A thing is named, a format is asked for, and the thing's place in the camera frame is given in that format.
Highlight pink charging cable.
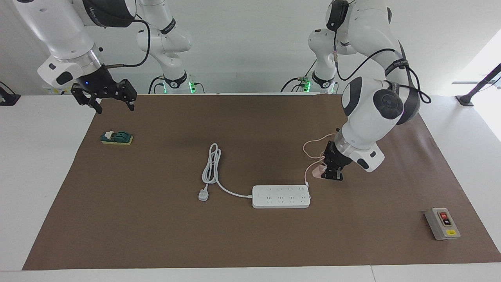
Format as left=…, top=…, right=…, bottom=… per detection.
left=302, top=133, right=338, bottom=188

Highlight white wall outlet boxes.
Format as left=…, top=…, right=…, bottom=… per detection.
left=42, top=85, right=79, bottom=96

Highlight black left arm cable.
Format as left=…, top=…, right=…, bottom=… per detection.
left=333, top=0, right=432, bottom=104

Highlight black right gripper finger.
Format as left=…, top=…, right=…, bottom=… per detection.
left=119, top=80, right=137, bottom=111
left=71, top=85, right=103, bottom=115

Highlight black angled stand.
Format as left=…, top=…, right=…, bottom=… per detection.
left=456, top=63, right=501, bottom=107

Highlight brown table mat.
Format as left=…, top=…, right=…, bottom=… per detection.
left=22, top=93, right=501, bottom=271

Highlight grey on-off switch box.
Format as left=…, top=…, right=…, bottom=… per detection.
left=425, top=208, right=461, bottom=240

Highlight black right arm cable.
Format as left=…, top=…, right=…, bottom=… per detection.
left=103, top=19, right=151, bottom=70

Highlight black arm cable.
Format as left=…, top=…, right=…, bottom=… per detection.
left=333, top=0, right=432, bottom=104
left=103, top=19, right=151, bottom=70

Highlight black table clamp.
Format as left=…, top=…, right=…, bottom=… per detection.
left=0, top=81, right=21, bottom=107

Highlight white power cord with plug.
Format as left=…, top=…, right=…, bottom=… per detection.
left=198, top=143, right=255, bottom=202

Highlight black base cable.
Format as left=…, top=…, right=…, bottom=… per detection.
left=148, top=74, right=166, bottom=94
left=280, top=74, right=314, bottom=94

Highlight white power strip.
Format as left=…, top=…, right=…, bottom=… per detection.
left=252, top=185, right=311, bottom=209

